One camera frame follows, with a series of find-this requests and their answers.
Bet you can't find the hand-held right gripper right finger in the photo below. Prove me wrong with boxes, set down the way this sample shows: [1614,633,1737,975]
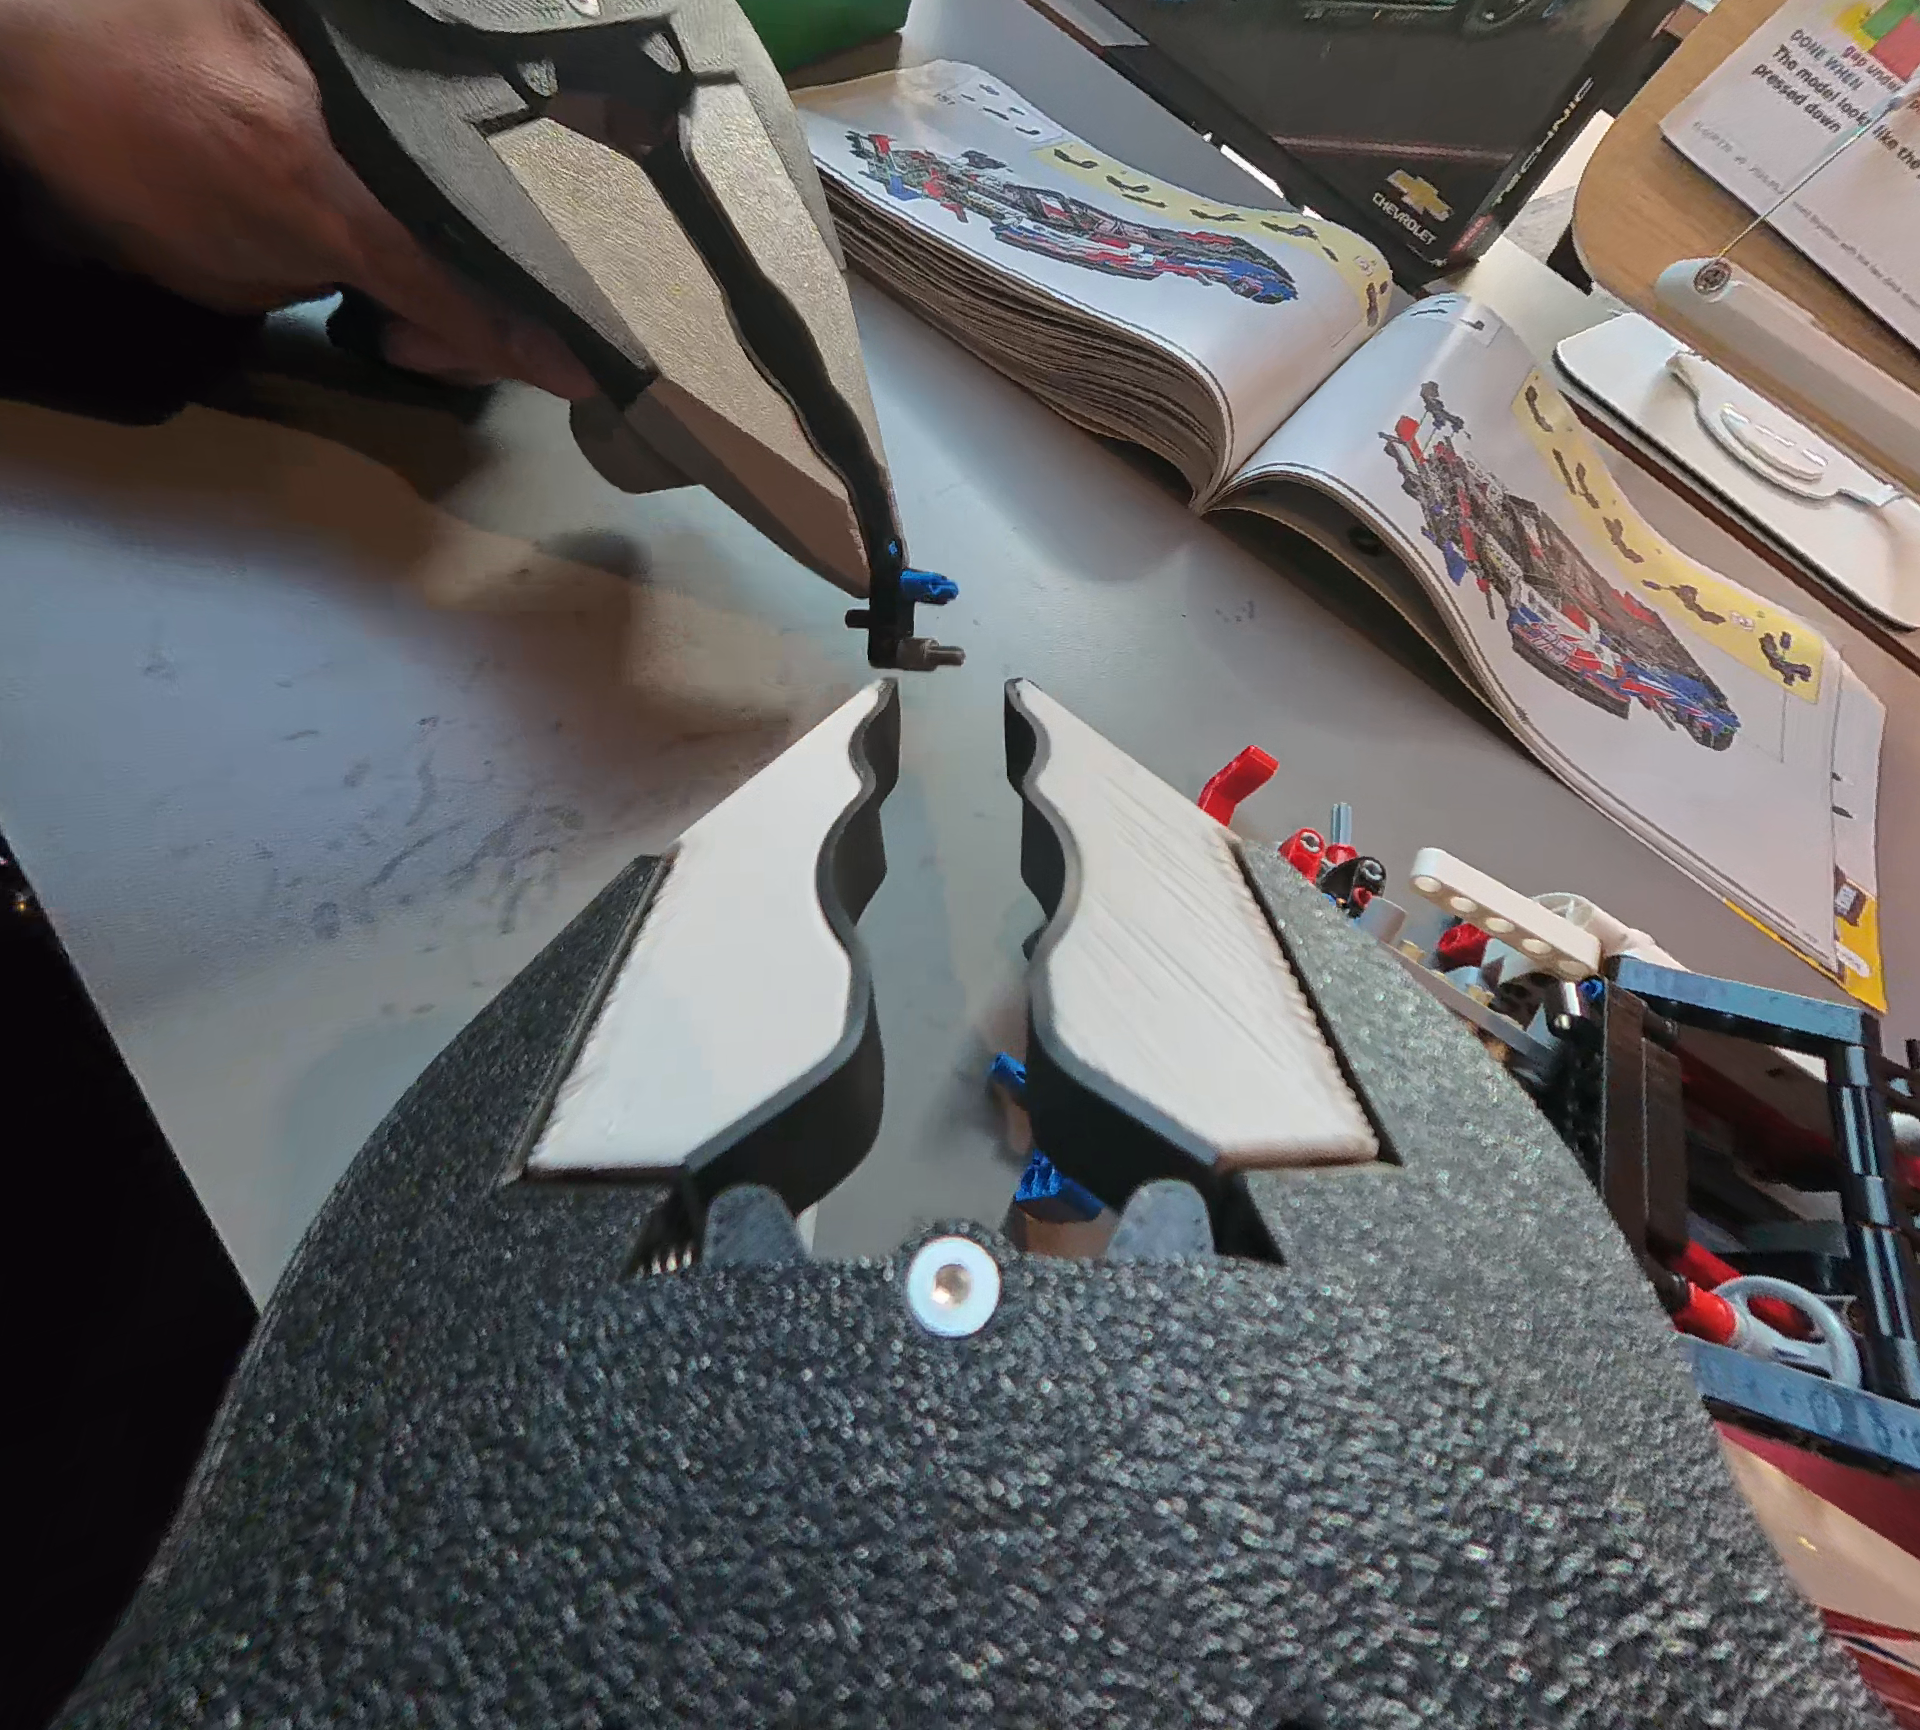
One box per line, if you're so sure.
[1002,676,1386,1223]

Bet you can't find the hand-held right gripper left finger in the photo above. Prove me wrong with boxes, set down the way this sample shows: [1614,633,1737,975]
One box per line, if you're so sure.
[524,676,903,1260]

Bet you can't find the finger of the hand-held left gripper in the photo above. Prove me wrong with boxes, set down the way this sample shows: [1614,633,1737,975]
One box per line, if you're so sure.
[488,106,880,601]
[656,85,909,571]

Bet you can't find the black brick piece with pins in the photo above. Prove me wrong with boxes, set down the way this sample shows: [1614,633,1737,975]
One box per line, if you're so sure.
[843,539,966,675]

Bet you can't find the grey desk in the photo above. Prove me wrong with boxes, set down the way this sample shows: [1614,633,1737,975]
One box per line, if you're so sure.
[0,35,1920,1313]

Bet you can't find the person's left hand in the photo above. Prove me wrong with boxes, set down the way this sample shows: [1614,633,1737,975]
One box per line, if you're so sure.
[0,0,603,405]

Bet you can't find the open instruction booklet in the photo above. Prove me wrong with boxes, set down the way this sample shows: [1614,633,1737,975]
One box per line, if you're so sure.
[793,56,1892,1021]

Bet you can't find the brick car assembly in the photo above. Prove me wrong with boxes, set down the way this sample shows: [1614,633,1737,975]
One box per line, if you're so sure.
[982,742,1920,1718]

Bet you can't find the person's dark clothing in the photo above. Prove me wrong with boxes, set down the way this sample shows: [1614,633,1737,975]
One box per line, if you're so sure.
[0,836,261,1730]

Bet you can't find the black toy car box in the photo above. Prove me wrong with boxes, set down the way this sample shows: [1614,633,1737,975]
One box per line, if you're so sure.
[952,0,1862,292]

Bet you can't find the white flat tray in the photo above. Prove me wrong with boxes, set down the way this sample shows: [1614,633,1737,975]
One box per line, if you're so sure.
[1553,312,1920,635]

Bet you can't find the wooden side table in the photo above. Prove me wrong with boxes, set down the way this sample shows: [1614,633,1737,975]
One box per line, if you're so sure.
[1567,0,1920,399]

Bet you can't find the white clip stand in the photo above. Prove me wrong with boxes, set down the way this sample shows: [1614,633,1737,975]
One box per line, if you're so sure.
[1655,80,1920,416]

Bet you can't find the printed paper sheet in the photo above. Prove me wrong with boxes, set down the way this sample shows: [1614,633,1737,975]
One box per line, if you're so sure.
[1657,0,1920,352]

